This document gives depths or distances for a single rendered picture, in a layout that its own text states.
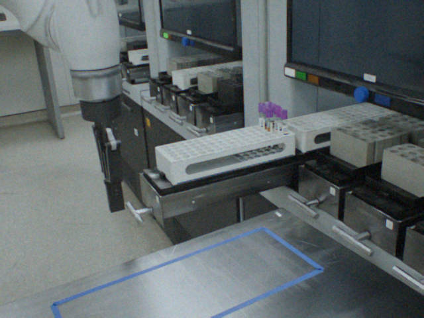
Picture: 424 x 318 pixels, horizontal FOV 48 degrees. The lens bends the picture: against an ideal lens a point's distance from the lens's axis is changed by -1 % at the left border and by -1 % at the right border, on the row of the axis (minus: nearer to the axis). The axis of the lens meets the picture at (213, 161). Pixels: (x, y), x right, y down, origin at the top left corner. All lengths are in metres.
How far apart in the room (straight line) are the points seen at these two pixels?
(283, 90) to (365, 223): 0.44
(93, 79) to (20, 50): 3.57
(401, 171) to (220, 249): 0.38
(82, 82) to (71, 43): 0.07
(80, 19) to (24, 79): 3.63
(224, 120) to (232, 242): 0.71
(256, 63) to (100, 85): 0.57
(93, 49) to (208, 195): 0.37
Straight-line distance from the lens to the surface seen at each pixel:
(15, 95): 4.48
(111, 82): 0.87
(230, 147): 1.01
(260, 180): 1.04
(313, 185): 1.03
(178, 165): 0.95
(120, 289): 0.69
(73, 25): 0.85
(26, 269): 2.34
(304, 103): 1.22
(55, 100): 3.85
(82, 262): 2.29
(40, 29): 0.98
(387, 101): 0.91
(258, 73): 1.32
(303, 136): 1.09
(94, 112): 0.89
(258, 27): 1.29
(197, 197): 0.98
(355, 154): 1.02
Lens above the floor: 1.23
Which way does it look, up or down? 23 degrees down
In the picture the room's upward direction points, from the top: 3 degrees counter-clockwise
